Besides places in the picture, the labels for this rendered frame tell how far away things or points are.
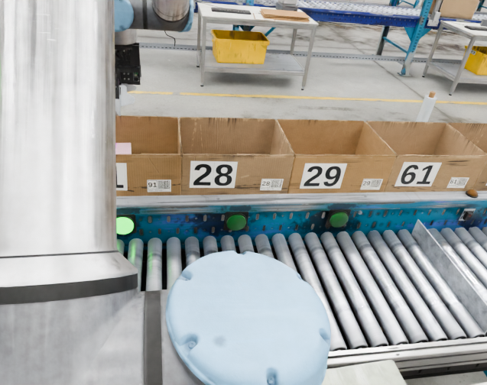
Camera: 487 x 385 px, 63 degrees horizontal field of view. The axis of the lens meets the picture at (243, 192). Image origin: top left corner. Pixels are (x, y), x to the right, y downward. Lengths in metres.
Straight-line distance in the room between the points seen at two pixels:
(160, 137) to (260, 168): 0.45
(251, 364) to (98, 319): 0.13
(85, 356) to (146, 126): 1.32
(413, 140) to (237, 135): 0.80
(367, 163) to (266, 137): 0.43
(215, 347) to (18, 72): 0.28
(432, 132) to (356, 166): 0.56
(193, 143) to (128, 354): 1.35
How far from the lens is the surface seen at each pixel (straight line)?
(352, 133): 1.80
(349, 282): 1.41
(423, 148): 2.01
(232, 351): 0.33
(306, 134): 1.72
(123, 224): 1.41
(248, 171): 1.40
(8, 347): 0.36
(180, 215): 1.44
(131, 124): 1.61
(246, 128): 1.64
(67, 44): 0.41
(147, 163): 1.35
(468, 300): 1.54
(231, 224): 1.43
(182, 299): 0.35
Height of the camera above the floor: 1.72
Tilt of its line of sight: 35 degrees down
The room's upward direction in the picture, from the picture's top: 7 degrees clockwise
